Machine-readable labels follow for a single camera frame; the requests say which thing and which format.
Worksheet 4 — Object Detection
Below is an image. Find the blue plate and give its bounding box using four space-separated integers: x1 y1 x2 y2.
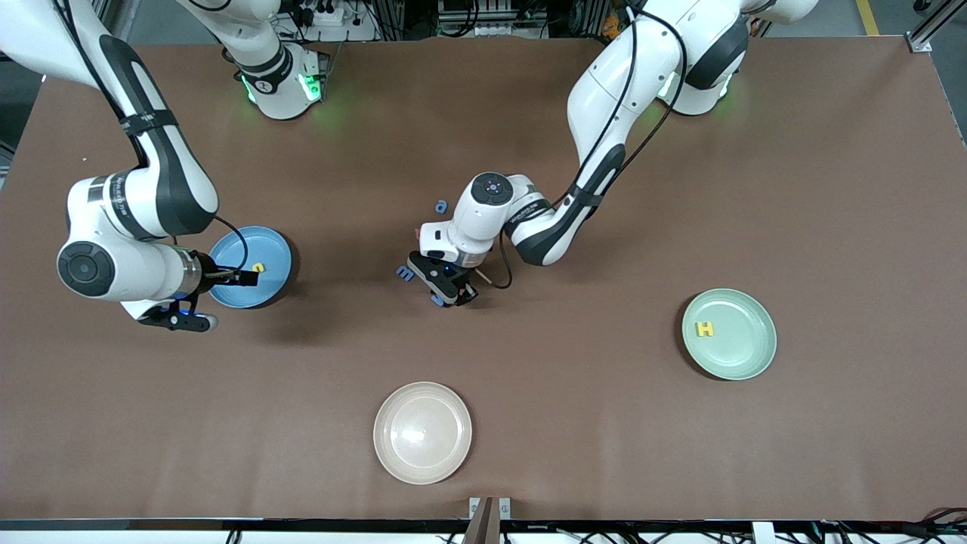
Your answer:
208 226 294 310

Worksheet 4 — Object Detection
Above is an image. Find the beige plate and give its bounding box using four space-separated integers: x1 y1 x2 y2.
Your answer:
373 382 473 485

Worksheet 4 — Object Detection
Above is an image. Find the long white power strip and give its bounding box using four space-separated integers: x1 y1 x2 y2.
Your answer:
438 21 549 39

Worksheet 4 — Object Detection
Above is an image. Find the white power strip with plugs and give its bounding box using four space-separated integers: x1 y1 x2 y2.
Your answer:
291 0 345 28

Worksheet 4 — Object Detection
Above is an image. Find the pale green plate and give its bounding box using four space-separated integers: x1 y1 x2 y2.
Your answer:
681 289 777 381

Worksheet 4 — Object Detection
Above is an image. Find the tan camera stand post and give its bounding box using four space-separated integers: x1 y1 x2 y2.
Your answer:
462 496 501 544

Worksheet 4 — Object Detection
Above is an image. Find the tangled cables bundle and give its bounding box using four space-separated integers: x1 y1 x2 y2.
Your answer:
812 508 967 544

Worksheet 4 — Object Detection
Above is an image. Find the aluminium frame profile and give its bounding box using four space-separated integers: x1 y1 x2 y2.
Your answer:
907 0 967 54

